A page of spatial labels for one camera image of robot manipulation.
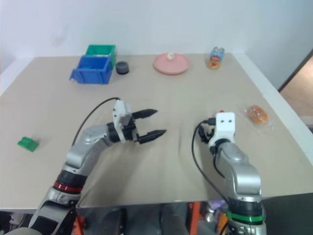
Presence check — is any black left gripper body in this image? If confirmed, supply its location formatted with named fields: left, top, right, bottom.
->
left=122, top=114, right=141, bottom=144

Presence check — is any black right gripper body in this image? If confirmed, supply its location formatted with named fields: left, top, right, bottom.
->
left=198, top=123, right=214, bottom=144

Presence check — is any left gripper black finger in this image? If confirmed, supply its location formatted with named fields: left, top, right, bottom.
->
left=137, top=129, right=168, bottom=144
left=132, top=109, right=157, bottom=120

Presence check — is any beige tablecloth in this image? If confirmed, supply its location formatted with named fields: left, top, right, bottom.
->
left=0, top=52, right=310, bottom=209

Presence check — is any dark grey round cup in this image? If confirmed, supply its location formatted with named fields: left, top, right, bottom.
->
left=115, top=61, right=130, bottom=75

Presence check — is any pink round plate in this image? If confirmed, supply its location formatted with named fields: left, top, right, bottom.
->
left=153, top=53, right=190, bottom=76

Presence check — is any orange bread in clear wrapper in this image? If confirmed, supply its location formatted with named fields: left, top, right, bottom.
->
left=244, top=104, right=274, bottom=128

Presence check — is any blue plastic storage bin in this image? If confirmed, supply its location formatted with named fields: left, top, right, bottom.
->
left=69, top=55, right=112, bottom=86

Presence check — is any purple object under table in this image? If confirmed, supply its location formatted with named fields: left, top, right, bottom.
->
left=207, top=199, right=227, bottom=212

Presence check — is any colourful printed drink can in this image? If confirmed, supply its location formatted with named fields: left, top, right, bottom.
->
left=207, top=47, right=225, bottom=71

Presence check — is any green plastic storage bin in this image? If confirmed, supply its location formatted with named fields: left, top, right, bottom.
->
left=85, top=44, right=117, bottom=71

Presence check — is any white table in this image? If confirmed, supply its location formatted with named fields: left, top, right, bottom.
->
left=0, top=51, right=313, bottom=214

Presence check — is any green studded cube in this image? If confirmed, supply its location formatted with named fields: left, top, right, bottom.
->
left=17, top=136, right=40, bottom=153

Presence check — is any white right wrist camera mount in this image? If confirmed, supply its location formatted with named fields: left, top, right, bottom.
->
left=208, top=112, right=237, bottom=148

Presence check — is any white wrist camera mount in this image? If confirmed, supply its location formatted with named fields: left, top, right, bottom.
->
left=112, top=98, right=133, bottom=142
left=208, top=112, right=237, bottom=148

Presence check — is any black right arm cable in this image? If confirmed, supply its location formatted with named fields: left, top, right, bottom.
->
left=191, top=118, right=231, bottom=205

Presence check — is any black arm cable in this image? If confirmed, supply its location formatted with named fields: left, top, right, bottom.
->
left=72, top=97, right=121, bottom=145
left=191, top=118, right=231, bottom=205

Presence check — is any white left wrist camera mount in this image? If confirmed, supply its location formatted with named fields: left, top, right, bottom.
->
left=112, top=98, right=133, bottom=142

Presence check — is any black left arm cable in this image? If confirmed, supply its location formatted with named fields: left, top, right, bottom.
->
left=72, top=97, right=121, bottom=145

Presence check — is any orange metal frame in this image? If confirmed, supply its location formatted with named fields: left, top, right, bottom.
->
left=187, top=201, right=202, bottom=235
left=72, top=214, right=87, bottom=235

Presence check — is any brown wooden door frame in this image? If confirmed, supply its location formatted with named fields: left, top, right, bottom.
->
left=278, top=48, right=313, bottom=93

